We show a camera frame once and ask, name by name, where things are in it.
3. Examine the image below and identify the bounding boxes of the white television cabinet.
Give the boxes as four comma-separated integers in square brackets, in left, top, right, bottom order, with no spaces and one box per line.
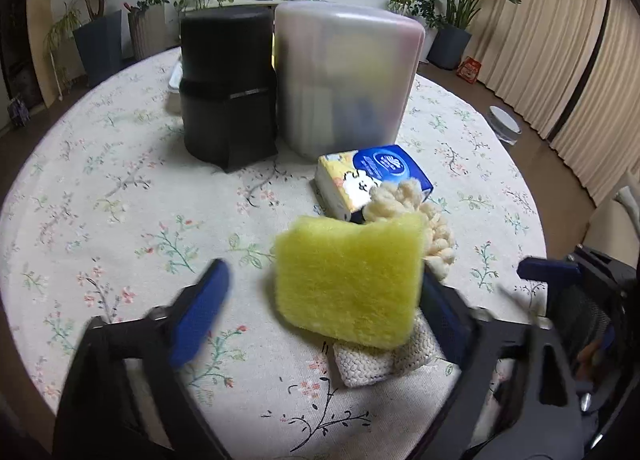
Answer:
[220,0,313,9]

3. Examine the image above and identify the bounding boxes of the cream chenille sponge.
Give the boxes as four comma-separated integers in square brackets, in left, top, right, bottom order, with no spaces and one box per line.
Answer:
[362,178,457,269]

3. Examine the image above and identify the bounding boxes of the grey trash can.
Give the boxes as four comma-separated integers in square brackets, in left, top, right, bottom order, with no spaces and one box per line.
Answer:
[487,105,524,145]

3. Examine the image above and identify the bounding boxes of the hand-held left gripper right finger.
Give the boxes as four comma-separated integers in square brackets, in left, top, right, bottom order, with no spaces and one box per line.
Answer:
[419,270,585,460]

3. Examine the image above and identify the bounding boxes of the translucent plastic container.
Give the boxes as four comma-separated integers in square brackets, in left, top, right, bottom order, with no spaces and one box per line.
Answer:
[273,0,426,161]

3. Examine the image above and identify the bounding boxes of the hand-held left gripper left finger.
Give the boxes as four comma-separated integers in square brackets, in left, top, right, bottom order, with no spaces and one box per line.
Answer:
[52,258,233,460]

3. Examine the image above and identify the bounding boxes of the dark blue square pot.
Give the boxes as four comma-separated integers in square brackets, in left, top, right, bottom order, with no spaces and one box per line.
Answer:
[72,10,124,88]

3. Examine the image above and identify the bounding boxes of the cream knitted dishcloth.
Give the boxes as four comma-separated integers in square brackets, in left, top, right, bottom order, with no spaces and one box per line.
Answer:
[332,309,447,389]

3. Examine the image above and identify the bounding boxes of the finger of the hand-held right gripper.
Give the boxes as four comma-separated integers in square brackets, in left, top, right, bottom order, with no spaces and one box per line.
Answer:
[517,256,582,291]

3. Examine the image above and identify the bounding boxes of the red box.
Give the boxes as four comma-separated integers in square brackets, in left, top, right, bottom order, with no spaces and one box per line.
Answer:
[455,56,482,83]

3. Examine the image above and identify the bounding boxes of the black cylindrical container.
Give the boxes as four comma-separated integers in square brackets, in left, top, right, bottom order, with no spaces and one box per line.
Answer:
[179,7,279,173]

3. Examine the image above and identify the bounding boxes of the white ribbed pot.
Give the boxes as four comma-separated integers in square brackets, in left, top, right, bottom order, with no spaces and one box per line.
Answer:
[127,6,166,61]

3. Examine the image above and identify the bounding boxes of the white plant pot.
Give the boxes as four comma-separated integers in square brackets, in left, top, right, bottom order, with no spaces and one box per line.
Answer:
[418,28,439,63]

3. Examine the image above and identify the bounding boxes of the dark blue round pot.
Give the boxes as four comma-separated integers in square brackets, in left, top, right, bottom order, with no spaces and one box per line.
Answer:
[427,26,472,71]

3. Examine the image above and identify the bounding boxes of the dark blue tissue packet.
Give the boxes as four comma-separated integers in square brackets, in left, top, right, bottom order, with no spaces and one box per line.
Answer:
[314,144,434,225]

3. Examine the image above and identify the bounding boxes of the thin spider plant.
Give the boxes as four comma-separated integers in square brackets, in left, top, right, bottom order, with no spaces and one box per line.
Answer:
[43,0,82,101]

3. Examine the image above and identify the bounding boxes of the yellow rectangular sponge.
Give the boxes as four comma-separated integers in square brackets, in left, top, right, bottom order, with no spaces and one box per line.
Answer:
[273,213,427,349]

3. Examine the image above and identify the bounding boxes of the beige curtain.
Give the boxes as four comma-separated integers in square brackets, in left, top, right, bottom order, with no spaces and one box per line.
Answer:
[470,0,640,207]

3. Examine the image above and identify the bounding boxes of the small bushy plant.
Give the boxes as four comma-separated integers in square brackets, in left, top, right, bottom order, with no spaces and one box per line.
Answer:
[385,0,442,29]

